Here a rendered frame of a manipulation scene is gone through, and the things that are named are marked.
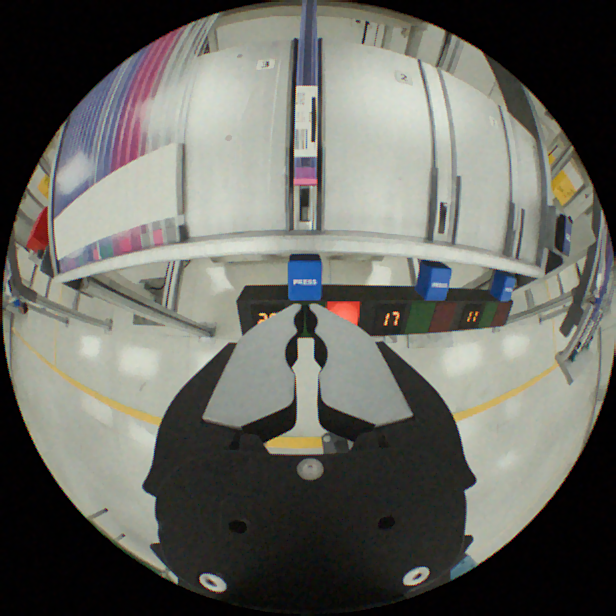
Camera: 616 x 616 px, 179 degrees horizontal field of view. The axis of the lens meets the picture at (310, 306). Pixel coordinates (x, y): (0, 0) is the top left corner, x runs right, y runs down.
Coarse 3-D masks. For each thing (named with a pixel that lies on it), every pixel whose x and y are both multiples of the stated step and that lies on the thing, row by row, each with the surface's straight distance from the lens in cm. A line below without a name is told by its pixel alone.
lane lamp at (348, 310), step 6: (330, 306) 19; (336, 306) 19; (342, 306) 19; (348, 306) 19; (354, 306) 19; (336, 312) 19; (342, 312) 19; (348, 312) 20; (354, 312) 20; (348, 318) 20; (354, 318) 20
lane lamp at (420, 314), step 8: (416, 304) 21; (424, 304) 22; (432, 304) 22; (416, 312) 22; (424, 312) 22; (432, 312) 23; (408, 320) 22; (416, 320) 22; (424, 320) 23; (408, 328) 23; (416, 328) 23; (424, 328) 24
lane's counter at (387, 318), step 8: (384, 304) 20; (392, 304) 20; (400, 304) 21; (376, 312) 20; (384, 312) 20; (392, 312) 21; (400, 312) 21; (376, 320) 21; (384, 320) 21; (392, 320) 21; (400, 320) 22; (376, 328) 21; (384, 328) 21; (392, 328) 22; (400, 328) 22
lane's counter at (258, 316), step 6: (252, 306) 19; (258, 306) 19; (264, 306) 19; (270, 306) 19; (276, 306) 19; (282, 306) 19; (252, 312) 20; (258, 312) 20; (264, 312) 19; (270, 312) 19; (276, 312) 19; (252, 318) 20; (258, 318) 20; (264, 318) 20
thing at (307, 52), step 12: (312, 0) 30; (312, 12) 26; (300, 24) 24; (312, 24) 24; (300, 36) 22; (312, 36) 22; (300, 48) 20; (312, 48) 20; (300, 60) 19; (312, 60) 19; (300, 72) 18; (312, 72) 18; (300, 84) 17; (312, 84) 17; (300, 156) 15; (300, 168) 15; (312, 168) 15
